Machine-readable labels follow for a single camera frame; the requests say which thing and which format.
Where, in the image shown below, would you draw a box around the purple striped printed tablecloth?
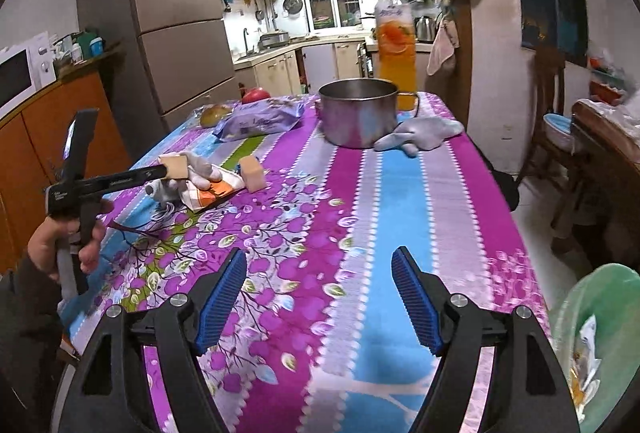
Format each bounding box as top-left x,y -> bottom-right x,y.
69,90 -> 554,433

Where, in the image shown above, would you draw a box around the steel pot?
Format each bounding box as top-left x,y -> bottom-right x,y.
317,78 -> 419,149

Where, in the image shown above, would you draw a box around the person's left forearm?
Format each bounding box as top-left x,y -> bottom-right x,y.
0,255 -> 69,433

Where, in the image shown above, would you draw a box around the person's left hand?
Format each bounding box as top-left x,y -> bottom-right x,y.
26,198 -> 115,285

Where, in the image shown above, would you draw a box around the dark wooden chair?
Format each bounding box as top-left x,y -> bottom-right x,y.
516,47 -> 577,195

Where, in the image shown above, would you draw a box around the brown refrigerator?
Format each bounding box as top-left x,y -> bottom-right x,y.
74,0 -> 240,135

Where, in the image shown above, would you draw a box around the small grey toy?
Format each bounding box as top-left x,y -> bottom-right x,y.
144,180 -> 181,204

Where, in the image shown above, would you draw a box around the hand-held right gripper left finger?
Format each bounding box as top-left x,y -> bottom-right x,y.
75,247 -> 249,433

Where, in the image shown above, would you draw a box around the pink hanging towel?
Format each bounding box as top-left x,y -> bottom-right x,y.
426,20 -> 460,77

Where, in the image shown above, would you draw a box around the white microwave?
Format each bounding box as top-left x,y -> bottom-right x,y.
0,44 -> 57,122

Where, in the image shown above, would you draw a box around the white orange wrapper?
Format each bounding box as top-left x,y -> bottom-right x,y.
566,314 -> 604,415

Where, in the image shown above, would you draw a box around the purple wipes packet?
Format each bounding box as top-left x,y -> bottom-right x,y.
212,96 -> 306,143

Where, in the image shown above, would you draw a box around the steel kettle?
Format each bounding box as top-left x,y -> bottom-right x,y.
413,14 -> 435,43

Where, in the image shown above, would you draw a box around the yellow sponge block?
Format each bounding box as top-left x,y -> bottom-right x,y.
159,154 -> 190,179
238,155 -> 266,192

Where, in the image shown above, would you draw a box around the dark wooden side table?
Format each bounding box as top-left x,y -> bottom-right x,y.
550,100 -> 640,275

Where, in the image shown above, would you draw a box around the cream kitchen base cabinets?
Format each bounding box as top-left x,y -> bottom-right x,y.
232,40 -> 374,97

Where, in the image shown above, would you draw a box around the bread bun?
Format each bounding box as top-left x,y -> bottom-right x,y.
199,104 -> 235,128

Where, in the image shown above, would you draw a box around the white orange printed carton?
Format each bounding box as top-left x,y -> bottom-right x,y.
179,170 -> 246,214

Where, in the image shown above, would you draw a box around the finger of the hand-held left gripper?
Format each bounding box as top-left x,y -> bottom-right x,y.
97,164 -> 169,192

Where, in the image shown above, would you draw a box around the red bowl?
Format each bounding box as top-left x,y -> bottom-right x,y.
587,78 -> 627,107

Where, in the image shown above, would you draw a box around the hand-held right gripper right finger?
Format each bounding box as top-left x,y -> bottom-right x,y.
390,245 -> 582,433

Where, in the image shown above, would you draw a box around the grey glove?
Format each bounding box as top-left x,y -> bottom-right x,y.
373,118 -> 465,157

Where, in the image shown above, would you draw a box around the electric cooking pan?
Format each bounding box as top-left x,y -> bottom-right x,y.
257,30 -> 291,49

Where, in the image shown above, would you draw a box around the blue plastic basin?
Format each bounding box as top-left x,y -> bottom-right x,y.
542,112 -> 577,150

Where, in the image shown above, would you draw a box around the orange juice bottle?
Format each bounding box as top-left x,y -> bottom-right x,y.
374,0 -> 419,112

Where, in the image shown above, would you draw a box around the orange wooden cabinet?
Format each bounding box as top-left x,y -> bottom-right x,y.
0,57 -> 134,265

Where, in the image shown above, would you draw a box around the bin with green liner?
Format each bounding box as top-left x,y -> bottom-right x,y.
549,263 -> 640,433

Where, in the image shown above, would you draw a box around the white plastic bags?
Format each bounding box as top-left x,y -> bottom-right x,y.
579,90 -> 640,140

